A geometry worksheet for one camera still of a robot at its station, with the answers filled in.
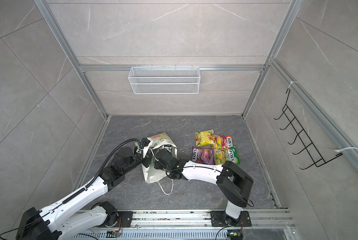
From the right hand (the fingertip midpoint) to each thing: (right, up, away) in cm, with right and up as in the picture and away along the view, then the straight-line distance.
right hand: (156, 159), depth 84 cm
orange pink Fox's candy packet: (+43, +9, +16) cm, 47 cm away
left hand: (+1, +9, -9) cm, 13 cm away
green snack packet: (+40, 0, +9) cm, 41 cm away
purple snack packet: (+30, 0, +8) cm, 31 cm away
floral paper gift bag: (-2, -8, -3) cm, 8 cm away
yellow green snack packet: (+31, +11, +17) cm, 37 cm away
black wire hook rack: (+71, +20, -12) cm, 74 cm away
